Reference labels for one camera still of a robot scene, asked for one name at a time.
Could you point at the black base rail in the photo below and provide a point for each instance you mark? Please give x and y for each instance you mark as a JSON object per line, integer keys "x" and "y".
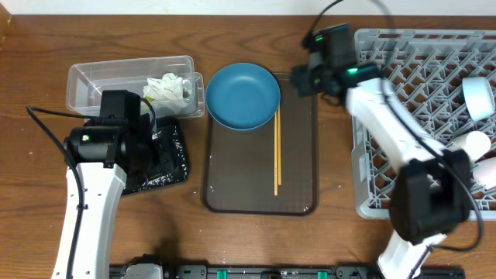
{"x": 150, "y": 266}

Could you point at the black tray bin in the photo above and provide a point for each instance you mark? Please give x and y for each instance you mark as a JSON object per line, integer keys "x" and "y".
{"x": 170, "y": 162}

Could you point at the wooden chopstick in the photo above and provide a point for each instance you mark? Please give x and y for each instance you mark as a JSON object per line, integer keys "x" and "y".
{"x": 279, "y": 173}
{"x": 276, "y": 167}

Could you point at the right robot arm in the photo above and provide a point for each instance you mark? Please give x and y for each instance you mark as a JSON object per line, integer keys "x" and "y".
{"x": 430, "y": 197}

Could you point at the brown serving tray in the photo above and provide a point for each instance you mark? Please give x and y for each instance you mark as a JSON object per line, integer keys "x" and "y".
{"x": 238, "y": 165}

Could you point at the grey dishwasher rack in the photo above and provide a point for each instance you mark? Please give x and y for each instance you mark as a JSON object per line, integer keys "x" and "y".
{"x": 427, "y": 70}

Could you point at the white tissue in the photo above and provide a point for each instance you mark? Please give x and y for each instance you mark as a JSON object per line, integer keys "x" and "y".
{"x": 171, "y": 92}

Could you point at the dark blue plate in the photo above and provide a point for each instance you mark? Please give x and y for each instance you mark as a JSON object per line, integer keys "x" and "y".
{"x": 243, "y": 96}

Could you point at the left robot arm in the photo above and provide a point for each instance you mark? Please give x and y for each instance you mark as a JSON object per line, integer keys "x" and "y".
{"x": 102, "y": 153}

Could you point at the light blue small bowl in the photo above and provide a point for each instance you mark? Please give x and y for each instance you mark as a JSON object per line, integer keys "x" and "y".
{"x": 478, "y": 97}

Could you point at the white cup pink inside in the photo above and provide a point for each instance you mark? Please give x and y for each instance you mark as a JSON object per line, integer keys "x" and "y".
{"x": 485, "y": 172}

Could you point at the clear plastic bin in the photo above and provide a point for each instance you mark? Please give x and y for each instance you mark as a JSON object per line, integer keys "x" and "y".
{"x": 86, "y": 82}

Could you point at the right wooden chopstick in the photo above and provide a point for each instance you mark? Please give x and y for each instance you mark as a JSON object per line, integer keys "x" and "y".
{"x": 279, "y": 173}

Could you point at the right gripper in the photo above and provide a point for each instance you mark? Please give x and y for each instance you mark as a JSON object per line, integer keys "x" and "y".
{"x": 299, "y": 81}

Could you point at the left wooden chopstick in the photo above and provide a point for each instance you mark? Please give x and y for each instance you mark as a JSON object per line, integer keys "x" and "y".
{"x": 276, "y": 167}

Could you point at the pile of rice grains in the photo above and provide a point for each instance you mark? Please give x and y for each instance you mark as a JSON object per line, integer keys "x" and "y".
{"x": 166, "y": 178}

